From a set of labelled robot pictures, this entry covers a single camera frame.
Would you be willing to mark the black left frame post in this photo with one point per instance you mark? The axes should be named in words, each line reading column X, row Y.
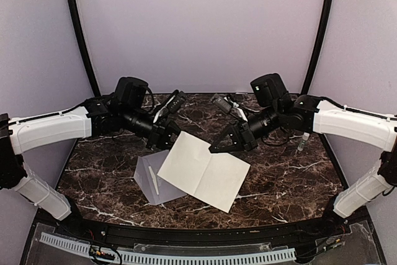
column 81, row 41

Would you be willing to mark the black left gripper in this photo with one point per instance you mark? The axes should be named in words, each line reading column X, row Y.
column 161, row 133

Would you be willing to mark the beige ornate letter paper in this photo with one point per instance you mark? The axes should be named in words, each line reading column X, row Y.
column 213, row 178
column 154, row 179

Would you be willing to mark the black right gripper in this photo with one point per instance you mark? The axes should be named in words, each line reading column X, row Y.
column 242, row 136

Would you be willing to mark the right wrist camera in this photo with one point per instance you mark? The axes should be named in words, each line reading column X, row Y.
column 228, row 107

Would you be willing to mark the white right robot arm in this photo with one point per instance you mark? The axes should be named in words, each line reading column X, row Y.
column 322, row 116

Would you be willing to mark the white slotted cable duct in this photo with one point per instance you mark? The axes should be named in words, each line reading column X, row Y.
column 157, row 254

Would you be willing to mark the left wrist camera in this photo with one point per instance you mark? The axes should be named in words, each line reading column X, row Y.
column 171, row 105

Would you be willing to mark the black front rail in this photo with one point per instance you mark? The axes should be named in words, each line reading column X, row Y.
column 303, row 233

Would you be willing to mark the grey paper envelope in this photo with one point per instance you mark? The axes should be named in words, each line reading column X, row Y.
column 167, row 192

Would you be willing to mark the small white-capped glue bottle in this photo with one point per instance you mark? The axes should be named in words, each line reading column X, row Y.
column 304, row 139

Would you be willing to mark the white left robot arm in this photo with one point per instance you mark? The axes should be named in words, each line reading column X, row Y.
column 94, row 117

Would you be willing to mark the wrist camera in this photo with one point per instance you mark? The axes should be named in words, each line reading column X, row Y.
column 171, row 105
column 228, row 107

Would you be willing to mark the black frame corner post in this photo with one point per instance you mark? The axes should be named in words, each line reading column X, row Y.
column 318, row 43

